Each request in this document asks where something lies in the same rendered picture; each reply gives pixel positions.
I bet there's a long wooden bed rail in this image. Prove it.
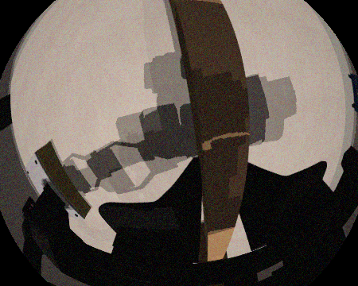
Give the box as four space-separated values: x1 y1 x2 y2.
169 0 250 261

